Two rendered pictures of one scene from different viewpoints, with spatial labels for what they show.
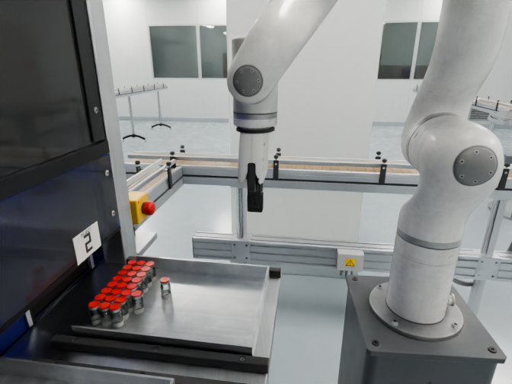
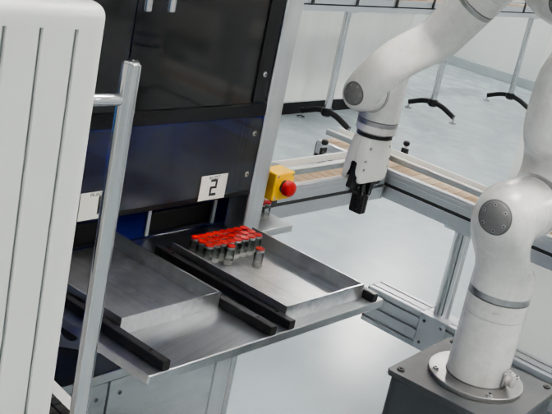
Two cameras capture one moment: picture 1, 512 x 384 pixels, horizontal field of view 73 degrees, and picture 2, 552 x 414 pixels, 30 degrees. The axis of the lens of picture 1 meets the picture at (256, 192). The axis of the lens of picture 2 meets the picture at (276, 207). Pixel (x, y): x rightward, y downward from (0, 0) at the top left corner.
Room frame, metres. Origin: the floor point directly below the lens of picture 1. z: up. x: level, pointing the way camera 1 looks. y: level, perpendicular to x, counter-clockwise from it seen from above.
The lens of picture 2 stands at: (-1.20, -0.88, 1.75)
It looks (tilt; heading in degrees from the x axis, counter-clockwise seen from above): 19 degrees down; 30
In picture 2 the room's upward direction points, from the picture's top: 12 degrees clockwise
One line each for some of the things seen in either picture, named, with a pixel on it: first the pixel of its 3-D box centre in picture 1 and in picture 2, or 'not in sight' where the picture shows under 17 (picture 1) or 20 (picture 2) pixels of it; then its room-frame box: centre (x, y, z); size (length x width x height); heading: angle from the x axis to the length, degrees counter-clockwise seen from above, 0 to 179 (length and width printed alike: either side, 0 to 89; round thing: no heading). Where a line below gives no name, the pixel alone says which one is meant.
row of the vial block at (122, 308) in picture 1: (135, 291); (232, 248); (0.64, 0.26, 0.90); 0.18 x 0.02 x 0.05; 171
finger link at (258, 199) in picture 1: (254, 198); (355, 197); (0.66, 0.00, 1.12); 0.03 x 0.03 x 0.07; 82
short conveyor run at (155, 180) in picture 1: (135, 193); (298, 178); (1.21, 0.45, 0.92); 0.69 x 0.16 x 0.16; 172
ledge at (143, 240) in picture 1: (126, 243); (255, 221); (0.92, 0.39, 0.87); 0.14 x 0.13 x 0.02; 82
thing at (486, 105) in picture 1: (450, 95); not in sight; (5.46, -2.95, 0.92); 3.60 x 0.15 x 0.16; 172
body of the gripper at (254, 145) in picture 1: (255, 151); (370, 154); (0.67, 0.00, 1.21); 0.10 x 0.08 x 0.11; 172
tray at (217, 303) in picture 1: (184, 299); (267, 270); (0.62, 0.16, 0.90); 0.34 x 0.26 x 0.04; 81
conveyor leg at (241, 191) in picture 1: (241, 253); (434, 342); (1.58, 0.07, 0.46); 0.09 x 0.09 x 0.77; 82
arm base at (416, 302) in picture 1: (420, 273); (486, 337); (0.64, -0.35, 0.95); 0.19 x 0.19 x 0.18
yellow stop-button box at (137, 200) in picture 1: (132, 207); (273, 181); (0.90, 0.35, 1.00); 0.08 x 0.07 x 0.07; 82
